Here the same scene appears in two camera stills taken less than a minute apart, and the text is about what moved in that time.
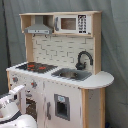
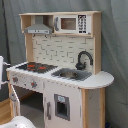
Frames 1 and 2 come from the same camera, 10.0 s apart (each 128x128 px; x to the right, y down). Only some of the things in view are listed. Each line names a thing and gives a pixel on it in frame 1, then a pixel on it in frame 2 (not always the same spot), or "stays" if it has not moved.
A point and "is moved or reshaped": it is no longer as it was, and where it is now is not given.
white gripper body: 13,103 → 2,64
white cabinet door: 62,106 stays
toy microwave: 72,23 stays
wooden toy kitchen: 61,75 stays
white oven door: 37,95 is moved or reshaped
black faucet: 79,65 stays
